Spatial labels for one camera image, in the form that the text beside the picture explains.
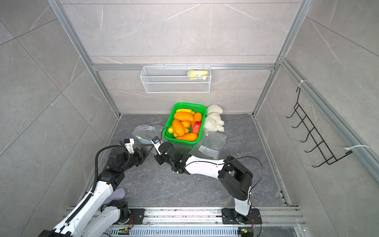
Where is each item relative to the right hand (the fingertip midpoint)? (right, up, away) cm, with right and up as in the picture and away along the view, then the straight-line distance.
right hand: (157, 149), depth 82 cm
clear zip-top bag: (-12, +8, +15) cm, 21 cm away
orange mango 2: (+14, +20, +23) cm, 34 cm away
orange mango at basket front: (+18, +6, +14) cm, 23 cm away
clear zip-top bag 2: (+33, 0, +16) cm, 37 cm away
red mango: (+23, +12, +19) cm, 32 cm away
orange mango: (+11, +12, +15) cm, 22 cm away
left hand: (-2, +2, -4) cm, 5 cm away
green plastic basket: (+24, +27, +33) cm, 49 cm away
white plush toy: (+35, +17, +19) cm, 43 cm away
